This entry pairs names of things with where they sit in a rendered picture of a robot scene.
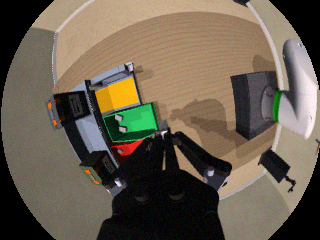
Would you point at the red bin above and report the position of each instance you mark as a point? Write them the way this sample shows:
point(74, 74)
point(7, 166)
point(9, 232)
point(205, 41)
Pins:
point(127, 150)

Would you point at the green bin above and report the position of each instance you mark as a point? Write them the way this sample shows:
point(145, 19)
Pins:
point(140, 123)

